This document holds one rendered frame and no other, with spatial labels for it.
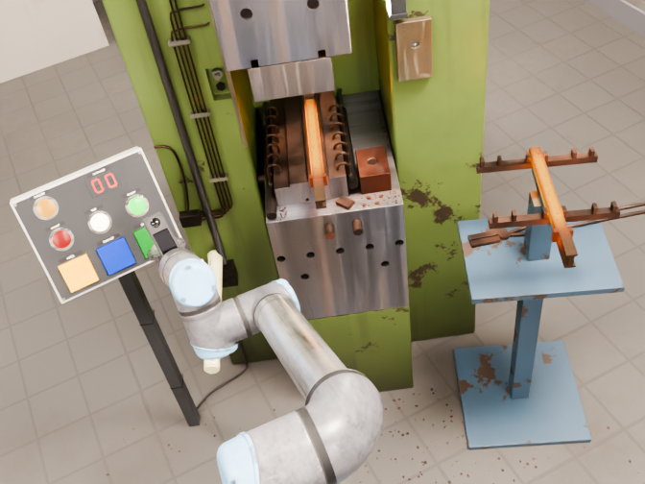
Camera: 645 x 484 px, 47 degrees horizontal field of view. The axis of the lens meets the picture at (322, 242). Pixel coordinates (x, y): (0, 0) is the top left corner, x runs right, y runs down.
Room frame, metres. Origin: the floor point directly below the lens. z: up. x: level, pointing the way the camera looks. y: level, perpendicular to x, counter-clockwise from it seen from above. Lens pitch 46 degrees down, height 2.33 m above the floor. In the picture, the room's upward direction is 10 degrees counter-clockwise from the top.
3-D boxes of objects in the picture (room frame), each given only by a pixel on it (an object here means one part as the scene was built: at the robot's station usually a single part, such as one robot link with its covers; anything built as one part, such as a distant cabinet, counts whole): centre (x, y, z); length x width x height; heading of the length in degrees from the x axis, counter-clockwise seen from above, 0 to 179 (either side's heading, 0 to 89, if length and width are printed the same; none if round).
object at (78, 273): (1.33, 0.62, 1.01); 0.07 x 0.05 x 0.07; 112
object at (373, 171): (1.59, -0.17, 0.95); 0.12 x 0.09 x 0.07; 177
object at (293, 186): (1.75, 0.00, 0.96); 0.42 x 0.20 x 0.09; 177
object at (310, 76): (1.75, 0.00, 1.32); 0.42 x 0.20 x 0.10; 177
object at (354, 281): (1.76, -0.06, 0.69); 0.56 x 0.38 x 0.45; 177
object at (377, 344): (1.76, -0.06, 0.23); 0.56 x 0.38 x 0.47; 177
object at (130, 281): (1.49, 0.56, 0.54); 0.04 x 0.04 x 1.08; 87
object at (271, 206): (1.69, 0.12, 0.93); 0.40 x 0.03 x 0.03; 177
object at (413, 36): (1.65, -0.31, 1.27); 0.09 x 0.02 x 0.17; 87
